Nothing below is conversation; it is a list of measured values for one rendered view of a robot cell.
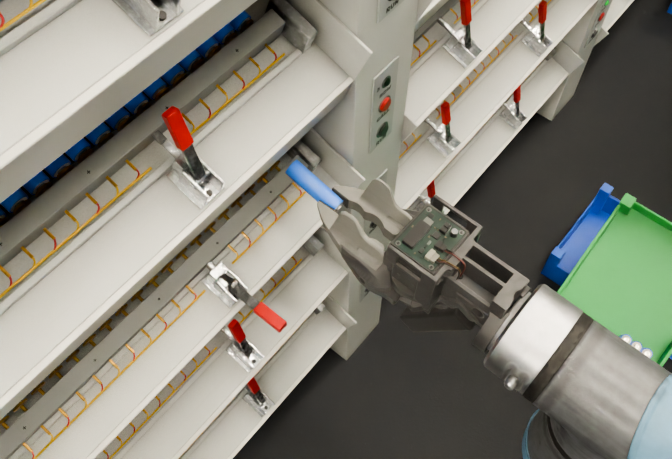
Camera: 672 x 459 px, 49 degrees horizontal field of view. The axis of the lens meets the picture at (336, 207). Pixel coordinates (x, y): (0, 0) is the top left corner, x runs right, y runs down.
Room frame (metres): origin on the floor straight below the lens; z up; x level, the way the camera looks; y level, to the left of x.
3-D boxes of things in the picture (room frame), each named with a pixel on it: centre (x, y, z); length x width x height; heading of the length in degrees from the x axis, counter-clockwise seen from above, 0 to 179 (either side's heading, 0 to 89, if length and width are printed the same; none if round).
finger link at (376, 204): (0.39, -0.04, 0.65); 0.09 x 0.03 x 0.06; 45
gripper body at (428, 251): (0.30, -0.11, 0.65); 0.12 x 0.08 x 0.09; 50
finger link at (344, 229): (0.35, -0.01, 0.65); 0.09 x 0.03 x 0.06; 54
